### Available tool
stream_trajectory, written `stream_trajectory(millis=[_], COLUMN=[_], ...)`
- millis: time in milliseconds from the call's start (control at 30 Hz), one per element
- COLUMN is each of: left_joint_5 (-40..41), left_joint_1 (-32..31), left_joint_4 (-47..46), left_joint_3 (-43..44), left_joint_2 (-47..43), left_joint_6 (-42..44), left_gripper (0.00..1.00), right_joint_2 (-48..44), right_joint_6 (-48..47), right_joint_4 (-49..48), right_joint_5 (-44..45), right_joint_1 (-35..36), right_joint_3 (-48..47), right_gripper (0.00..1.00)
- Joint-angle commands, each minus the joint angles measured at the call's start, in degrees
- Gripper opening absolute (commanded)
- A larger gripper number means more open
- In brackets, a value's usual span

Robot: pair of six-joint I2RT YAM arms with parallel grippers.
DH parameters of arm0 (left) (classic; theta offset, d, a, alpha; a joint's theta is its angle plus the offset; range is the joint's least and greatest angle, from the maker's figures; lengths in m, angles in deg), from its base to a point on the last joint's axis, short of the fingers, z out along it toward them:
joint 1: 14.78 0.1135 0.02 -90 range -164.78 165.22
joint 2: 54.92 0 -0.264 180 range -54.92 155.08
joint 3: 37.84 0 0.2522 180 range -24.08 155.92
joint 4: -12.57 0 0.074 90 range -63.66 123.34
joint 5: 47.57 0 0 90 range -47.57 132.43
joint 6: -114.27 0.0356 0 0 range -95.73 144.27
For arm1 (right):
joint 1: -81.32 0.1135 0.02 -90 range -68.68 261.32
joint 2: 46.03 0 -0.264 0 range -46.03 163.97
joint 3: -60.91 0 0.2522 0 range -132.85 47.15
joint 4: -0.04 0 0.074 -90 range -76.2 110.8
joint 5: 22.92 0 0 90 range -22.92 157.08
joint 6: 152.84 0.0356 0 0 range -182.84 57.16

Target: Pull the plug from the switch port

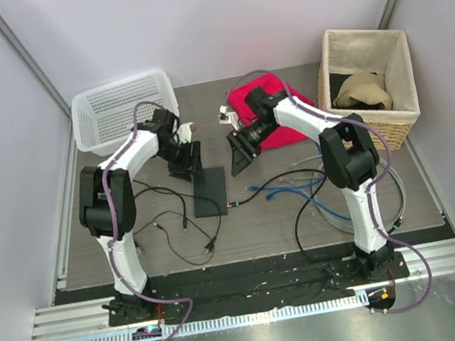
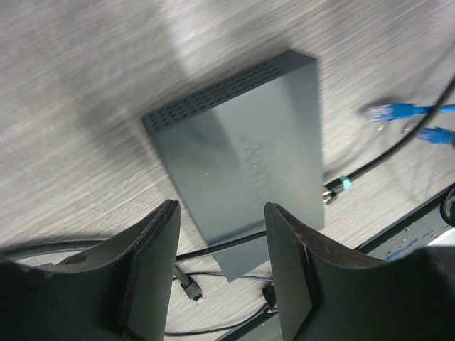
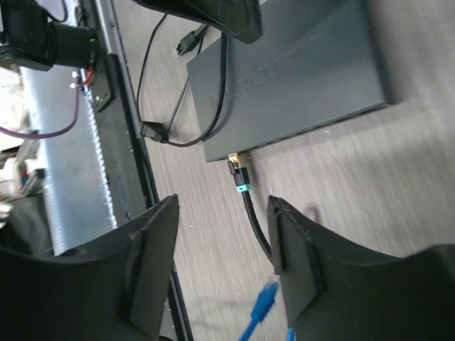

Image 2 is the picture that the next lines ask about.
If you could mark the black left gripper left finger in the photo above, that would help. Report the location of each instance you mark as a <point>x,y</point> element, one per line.
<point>116,290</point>

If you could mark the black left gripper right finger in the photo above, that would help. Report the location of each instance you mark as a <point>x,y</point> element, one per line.
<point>327,291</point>

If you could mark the black network switch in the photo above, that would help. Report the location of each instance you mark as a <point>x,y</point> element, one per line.
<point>249,139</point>

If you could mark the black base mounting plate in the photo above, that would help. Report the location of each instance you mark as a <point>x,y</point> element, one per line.
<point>430,225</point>

